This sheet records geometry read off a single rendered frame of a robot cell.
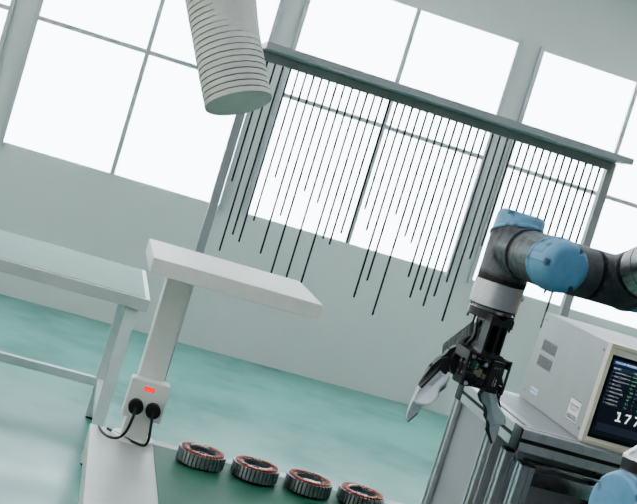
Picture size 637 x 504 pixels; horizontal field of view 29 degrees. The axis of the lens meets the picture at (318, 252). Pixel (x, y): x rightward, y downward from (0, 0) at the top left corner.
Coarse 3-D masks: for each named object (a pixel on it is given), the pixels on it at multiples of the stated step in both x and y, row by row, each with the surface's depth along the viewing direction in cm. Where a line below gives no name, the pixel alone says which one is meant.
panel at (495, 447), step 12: (492, 444) 253; (504, 444) 253; (492, 456) 253; (528, 456) 254; (492, 468) 254; (564, 468) 256; (576, 468) 256; (480, 480) 254; (576, 480) 257; (480, 492) 254; (528, 492) 255; (540, 492) 256; (552, 492) 256
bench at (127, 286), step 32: (0, 256) 498; (32, 256) 524; (64, 256) 554; (64, 288) 498; (96, 288) 500; (128, 288) 517; (128, 320) 507; (0, 352) 579; (96, 384) 578; (96, 416) 510
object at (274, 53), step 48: (288, 48) 545; (384, 96) 578; (432, 96) 558; (384, 144) 582; (432, 144) 587; (528, 144) 592; (576, 144) 572; (336, 192) 582; (576, 192) 600; (576, 240) 603; (192, 288) 575
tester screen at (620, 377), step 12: (612, 372) 242; (624, 372) 243; (636, 372) 243; (612, 384) 242; (624, 384) 243; (636, 384) 243; (612, 396) 243; (624, 396) 243; (636, 396) 244; (600, 408) 243; (612, 408) 243; (624, 408) 243; (636, 408) 244; (600, 420) 243; (600, 432) 243; (636, 444) 245
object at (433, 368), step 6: (444, 354) 188; (450, 354) 188; (438, 360) 187; (444, 360) 187; (432, 366) 187; (438, 366) 187; (444, 366) 187; (426, 372) 188; (432, 372) 187; (444, 372) 188; (426, 378) 188; (420, 384) 188
